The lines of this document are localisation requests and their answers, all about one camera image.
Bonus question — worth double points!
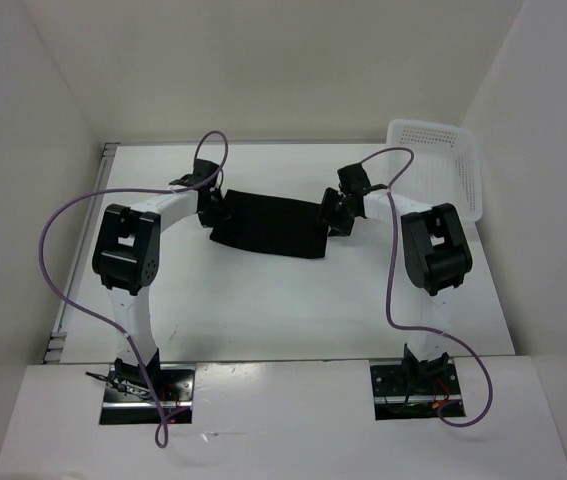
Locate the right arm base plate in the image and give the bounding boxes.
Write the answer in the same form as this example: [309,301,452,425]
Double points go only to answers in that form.
[370,360,466,421]

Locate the white perforated plastic basket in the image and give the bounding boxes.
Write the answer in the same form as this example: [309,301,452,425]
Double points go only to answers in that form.
[386,119,483,222]

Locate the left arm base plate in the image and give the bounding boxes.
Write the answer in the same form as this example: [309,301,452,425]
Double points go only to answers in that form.
[96,364,196,426]

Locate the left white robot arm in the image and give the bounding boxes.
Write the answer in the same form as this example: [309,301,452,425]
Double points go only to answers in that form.
[92,158,223,400]

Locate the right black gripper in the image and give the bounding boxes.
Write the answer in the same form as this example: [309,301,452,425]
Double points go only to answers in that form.
[312,187,358,238]

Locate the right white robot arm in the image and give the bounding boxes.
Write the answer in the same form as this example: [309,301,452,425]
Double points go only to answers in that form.
[319,163,476,393]

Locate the black skirt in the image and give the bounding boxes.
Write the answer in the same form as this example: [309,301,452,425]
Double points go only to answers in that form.
[210,190,328,260]

